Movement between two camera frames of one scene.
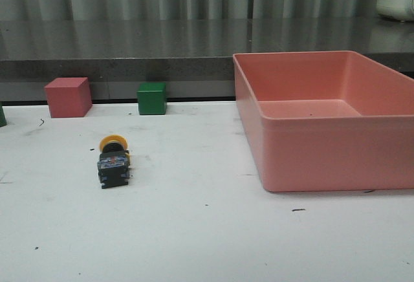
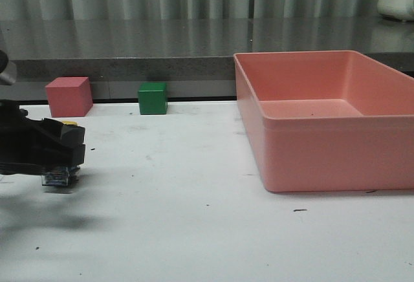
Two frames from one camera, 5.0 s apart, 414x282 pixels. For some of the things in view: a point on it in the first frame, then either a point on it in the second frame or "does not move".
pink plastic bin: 326,121 does not move
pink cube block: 69,97 does not move
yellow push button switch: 114,163 -> 61,176
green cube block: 152,98 does not move
